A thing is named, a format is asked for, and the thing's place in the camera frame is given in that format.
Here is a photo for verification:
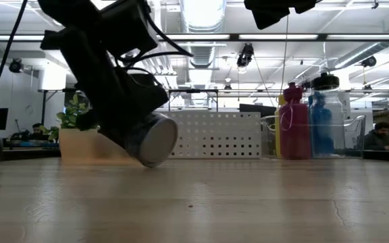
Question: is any black ceiling light rail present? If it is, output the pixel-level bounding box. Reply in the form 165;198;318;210
0;32;389;43

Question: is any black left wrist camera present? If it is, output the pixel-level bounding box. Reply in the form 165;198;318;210
98;0;160;59

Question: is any black ceiling lamp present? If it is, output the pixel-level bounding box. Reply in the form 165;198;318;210
8;59;24;74
236;43;255;68
361;55;378;68

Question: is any black aluminium table frame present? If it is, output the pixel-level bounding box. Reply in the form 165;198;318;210
363;149;389;163
1;148;61;161

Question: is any blue plastic squeeze bottle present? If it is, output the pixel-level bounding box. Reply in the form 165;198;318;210
308;91;334;157

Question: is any green artificial plant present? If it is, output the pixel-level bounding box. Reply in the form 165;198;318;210
41;94;99;142

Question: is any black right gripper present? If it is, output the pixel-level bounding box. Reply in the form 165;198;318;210
244;0;317;31

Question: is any blue solid white tuna can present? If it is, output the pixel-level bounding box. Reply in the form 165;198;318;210
124;111;180;169

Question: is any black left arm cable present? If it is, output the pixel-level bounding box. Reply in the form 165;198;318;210
0;0;29;133

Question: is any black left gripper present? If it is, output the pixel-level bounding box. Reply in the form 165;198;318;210
39;26;170;158

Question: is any person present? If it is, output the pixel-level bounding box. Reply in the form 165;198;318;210
28;121;51;141
363;121;389;151

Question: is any clear bottle with black cap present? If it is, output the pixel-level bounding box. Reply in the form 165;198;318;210
310;72;347;159

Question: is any yellow plastic squeeze bottle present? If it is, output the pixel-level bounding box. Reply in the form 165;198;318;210
274;94;287;159

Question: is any white perforated metal basket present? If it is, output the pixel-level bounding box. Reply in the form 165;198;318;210
160;111;262;160

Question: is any clear plastic tray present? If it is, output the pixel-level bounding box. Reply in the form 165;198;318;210
261;115;367;159

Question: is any white round pillar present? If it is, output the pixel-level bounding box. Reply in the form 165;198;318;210
339;91;353;121

